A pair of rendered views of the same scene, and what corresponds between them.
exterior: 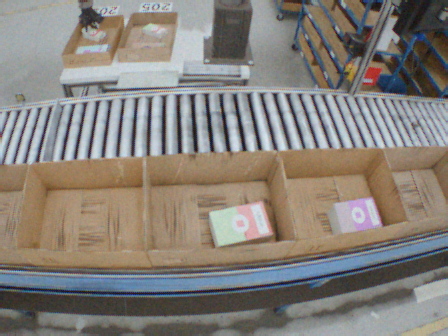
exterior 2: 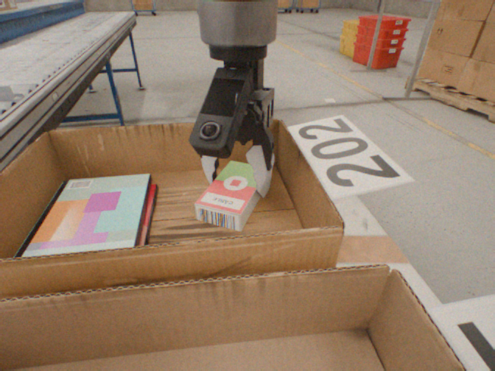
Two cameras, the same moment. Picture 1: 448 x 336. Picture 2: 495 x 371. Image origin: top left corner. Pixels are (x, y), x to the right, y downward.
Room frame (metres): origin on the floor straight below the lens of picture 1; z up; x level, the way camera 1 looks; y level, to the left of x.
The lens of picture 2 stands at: (1.56, 0.50, 1.04)
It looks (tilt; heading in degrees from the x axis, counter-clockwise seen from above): 34 degrees down; 91
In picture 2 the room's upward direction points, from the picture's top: straight up
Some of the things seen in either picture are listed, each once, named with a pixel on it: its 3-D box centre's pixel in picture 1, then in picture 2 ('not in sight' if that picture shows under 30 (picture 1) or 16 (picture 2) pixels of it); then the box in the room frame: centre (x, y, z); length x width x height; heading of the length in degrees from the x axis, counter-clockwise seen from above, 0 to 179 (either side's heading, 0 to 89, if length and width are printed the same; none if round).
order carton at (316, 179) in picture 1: (338, 200); not in sight; (0.53, -0.37, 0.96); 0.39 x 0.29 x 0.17; 103
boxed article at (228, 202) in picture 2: (94, 34); (235, 193); (1.53, 0.87, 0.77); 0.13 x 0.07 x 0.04; 70
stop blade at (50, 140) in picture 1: (50, 142); not in sight; (0.74, 0.77, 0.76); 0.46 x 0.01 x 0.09; 13
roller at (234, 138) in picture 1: (234, 136); not in sight; (0.92, -0.02, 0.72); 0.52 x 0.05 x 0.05; 13
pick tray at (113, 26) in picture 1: (94, 40); (166, 197); (1.44, 0.82, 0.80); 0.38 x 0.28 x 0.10; 9
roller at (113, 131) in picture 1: (111, 142); not in sight; (0.80, 0.48, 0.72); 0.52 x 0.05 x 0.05; 13
